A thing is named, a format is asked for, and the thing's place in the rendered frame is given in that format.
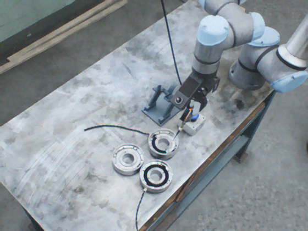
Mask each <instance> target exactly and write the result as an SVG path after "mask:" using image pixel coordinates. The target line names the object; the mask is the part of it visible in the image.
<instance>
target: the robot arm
mask: <svg viewBox="0 0 308 231"><path fill-rule="evenodd" d="M246 1H247V0H199V3H200V4H201V6H202V7H203V9H204V10H205V12H207V13H208V14H209V16H206V17H204V18H203V19H202V20H201V22H200V26H199V28H198V31H197V34H196V43H195V49H194V55H193V58H192V66H191V70H192V72H191V73H190V75H189V76H188V77H187V79H186V80H185V81H184V82H183V84H182V85H181V87H180V88H179V90H178V91H177V92H176V93H175V95H174V96H173V97H172V98H171V99H170V102H171V104H172V105H174V106H175V107H177V108H178V109H179V110H181V111H183V110H184V109H186V108H187V107H190V103H191V100H192V99H193V98H194V99H195V101H194V108H193V112H192V115H193V116H196V115H198V114H199V113H200V112H201V111H202V110H203V109H204V108H205V107H206V105H207V103H208V99H207V98H206V96H207V94H208V93H209V92H211V90H212V88H213V90H212V93H214V92H215V91H217V89H218V85H219V82H220V77H218V76H217V72H218V68H219V64H220V60H221V56H222V52H223V51H225V50H228V49H231V48H234V47H238V46H241V45H242V48H241V51H240V54H239V58H238V59H237V60H236V61H235V62H234V63H233V64H232V66H231V68H230V70H229V77H230V80H231V81H232V83H233V84H235V85H236V86H237V87H238V88H240V89H243V90H247V91H255V90H258V89H260V88H262V87H263V86H264V84H265V82H266V81H268V82H269V84H270V85H271V87H272V88H274V89H275V90H276V91H277V92H278V93H280V94H283V93H286V92H289V91H291V90H293V89H295V88H297V87H298V86H300V85H301V84H302V83H303V82H304V81H305V80H306V78H307V76H308V73H307V71H305V69H306V68H307V67H308V13H307V15H306V16H305V17H304V19H303V20H302V22H301V23H300V25H299V26H298V28H297V29H296V30H295V32H294V33H293V35H292V37H291V38H290V40H289V41H288V43H287V44H285V45H280V44H279V42H280V34H279V33H278V31H276V30H275V29H273V28H271V27H267V26H265V23H264V20H263V18H262V16H260V15H259V13H255V12H253V13H247V14H246V13H245V12H244V11H243V10H242V9H241V8H240V7H239V5H241V4H242V3H244V2H246ZM213 78H217V80H216V81H215V80H214V79H213ZM217 83H218V84H217ZM216 84H217V87H216V88H215V86H216Z"/></svg>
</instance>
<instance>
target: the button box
mask: <svg viewBox="0 0 308 231"><path fill-rule="evenodd" d="M180 117H181V116H180ZM180 117H179V119H178V126H180V125H181V123H182V122H183V121H182V120H181V119H180ZM205 120H206V118H205V117H204V116H203V115H201V114H199V117H198V118H197V119H191V121H190V122H187V123H186V124H185V125H184V127H183V130H184V131H185V132H186V133H188V134H189V135H190V136H192V137H193V136H194V135H195V134H196V133H197V132H198V131H199V130H200V128H201V127H202V126H203V125H204V123H205Z"/></svg>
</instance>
